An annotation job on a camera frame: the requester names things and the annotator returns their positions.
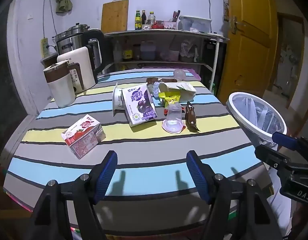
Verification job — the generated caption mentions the white round trash bin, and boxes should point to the white round trash bin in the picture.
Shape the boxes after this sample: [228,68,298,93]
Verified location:
[226,92,296,237]

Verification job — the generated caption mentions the steel steamer pot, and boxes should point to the steel steamer pot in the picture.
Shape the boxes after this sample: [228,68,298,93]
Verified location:
[66,23,91,34]

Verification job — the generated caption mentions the wooden cutting board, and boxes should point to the wooden cutting board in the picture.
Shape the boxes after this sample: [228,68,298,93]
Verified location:
[101,0,129,34]

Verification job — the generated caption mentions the white yogurt cup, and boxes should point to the white yogurt cup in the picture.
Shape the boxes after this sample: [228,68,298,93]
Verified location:
[112,82,127,117]

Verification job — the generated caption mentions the brown snack wrapper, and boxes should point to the brown snack wrapper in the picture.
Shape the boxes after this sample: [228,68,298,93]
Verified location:
[185,101,201,132]

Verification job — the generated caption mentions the yellow snack packet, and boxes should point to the yellow snack packet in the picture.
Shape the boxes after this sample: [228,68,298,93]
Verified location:
[158,91,181,107]

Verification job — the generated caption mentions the purple milk carton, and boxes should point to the purple milk carton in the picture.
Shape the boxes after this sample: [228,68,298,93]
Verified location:
[121,83,158,127]

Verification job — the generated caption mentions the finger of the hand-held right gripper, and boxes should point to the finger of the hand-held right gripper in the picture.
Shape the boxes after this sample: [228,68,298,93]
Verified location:
[254,145,308,172]
[271,131,308,155]

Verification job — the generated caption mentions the grey metal shelf rack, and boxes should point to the grey metal shelf rack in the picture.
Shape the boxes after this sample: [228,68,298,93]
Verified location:
[98,29,229,90]

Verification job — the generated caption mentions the cream soy milk maker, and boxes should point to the cream soy milk maker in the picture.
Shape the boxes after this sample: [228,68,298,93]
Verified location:
[56,46,97,94]

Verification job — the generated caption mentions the crumpled plastic bags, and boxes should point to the crumpled plastic bags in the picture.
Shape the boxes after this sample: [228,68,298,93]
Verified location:
[180,39,198,58]

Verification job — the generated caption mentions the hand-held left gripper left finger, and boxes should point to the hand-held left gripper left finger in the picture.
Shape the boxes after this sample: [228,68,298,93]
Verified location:
[29,150,118,240]

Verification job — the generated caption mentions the white jug brown band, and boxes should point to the white jug brown band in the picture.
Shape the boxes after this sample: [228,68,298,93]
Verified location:
[43,61,76,108]

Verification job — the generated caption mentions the white tissue pack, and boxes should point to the white tissue pack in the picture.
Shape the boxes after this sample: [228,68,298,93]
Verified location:
[158,81,197,100]

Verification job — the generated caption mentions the yellow power strip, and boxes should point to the yellow power strip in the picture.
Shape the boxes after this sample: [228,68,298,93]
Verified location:
[41,38,50,58]

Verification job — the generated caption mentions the pink lid storage box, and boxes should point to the pink lid storage box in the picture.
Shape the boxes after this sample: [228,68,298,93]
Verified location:
[141,66,202,80]

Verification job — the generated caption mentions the metal door latch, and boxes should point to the metal door latch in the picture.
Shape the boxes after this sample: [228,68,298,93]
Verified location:
[231,16,246,34]

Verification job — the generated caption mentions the yellow wooden door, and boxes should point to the yellow wooden door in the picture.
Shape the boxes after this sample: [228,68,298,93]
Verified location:
[218,0,278,105]

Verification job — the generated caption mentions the red milk carton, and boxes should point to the red milk carton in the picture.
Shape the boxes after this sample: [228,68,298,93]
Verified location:
[61,114,106,160]

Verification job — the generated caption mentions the brown chocolate bar wrapper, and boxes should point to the brown chocolate bar wrapper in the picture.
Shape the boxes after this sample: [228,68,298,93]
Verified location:
[146,77,178,85]

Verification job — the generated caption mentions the clear plastic bin liner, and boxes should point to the clear plastic bin liner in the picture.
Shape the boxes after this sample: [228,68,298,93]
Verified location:
[231,96,282,150]

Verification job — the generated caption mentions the white plastic bottle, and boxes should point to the white plastic bottle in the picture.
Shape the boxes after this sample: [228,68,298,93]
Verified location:
[113,41,122,62]

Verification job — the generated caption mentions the clear storage box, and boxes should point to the clear storage box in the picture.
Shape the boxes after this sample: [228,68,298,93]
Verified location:
[178,16,212,33]

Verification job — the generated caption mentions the striped tablecloth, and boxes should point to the striped tablecloth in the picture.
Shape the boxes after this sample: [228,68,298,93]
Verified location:
[3,67,272,238]

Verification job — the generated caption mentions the dark bottle yellow label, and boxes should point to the dark bottle yellow label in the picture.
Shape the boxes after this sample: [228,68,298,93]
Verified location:
[123,45,133,60]

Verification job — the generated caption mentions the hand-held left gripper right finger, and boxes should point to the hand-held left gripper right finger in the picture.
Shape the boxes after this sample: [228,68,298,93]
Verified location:
[186,150,284,240]

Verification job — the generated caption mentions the clear plastic cup red lid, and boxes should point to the clear plastic cup red lid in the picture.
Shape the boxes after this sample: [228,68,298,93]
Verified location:
[162,102,186,133]

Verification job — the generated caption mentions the steel kettle black handle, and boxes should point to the steel kettle black handle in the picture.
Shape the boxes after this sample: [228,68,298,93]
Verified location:
[54,29,106,77]

